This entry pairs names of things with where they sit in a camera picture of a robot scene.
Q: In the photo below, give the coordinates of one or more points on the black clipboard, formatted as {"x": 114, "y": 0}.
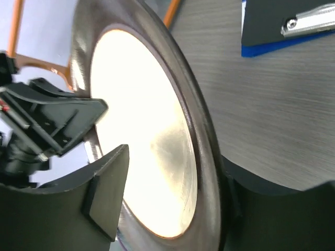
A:
{"x": 263, "y": 18}

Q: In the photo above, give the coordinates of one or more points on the orange wooden shelf rack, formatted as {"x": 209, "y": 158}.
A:
{"x": 37, "y": 34}

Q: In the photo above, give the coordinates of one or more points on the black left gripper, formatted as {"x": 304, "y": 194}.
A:
{"x": 41, "y": 125}

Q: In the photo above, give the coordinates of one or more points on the blue folder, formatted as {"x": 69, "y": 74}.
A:
{"x": 249, "y": 52}

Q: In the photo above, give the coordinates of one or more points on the dark grey cream plate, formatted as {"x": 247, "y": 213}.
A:
{"x": 123, "y": 54}

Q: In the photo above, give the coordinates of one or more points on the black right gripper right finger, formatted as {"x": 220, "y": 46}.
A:
{"x": 273, "y": 217}

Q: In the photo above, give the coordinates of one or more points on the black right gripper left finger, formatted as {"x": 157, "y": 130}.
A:
{"x": 79, "y": 211}

